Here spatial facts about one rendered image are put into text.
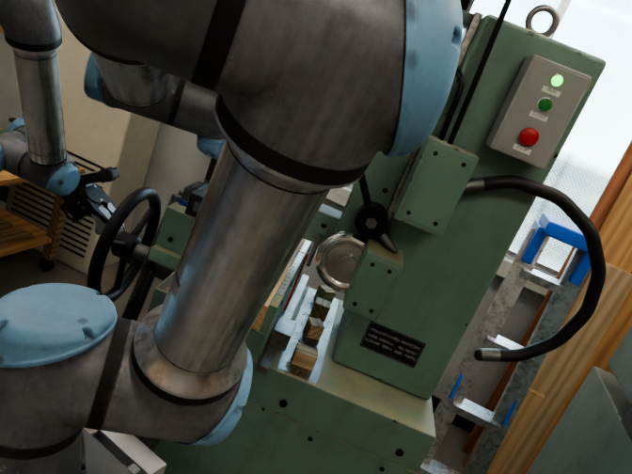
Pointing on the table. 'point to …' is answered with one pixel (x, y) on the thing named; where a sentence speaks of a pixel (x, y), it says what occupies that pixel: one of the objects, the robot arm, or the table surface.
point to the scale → (292, 269)
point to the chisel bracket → (323, 222)
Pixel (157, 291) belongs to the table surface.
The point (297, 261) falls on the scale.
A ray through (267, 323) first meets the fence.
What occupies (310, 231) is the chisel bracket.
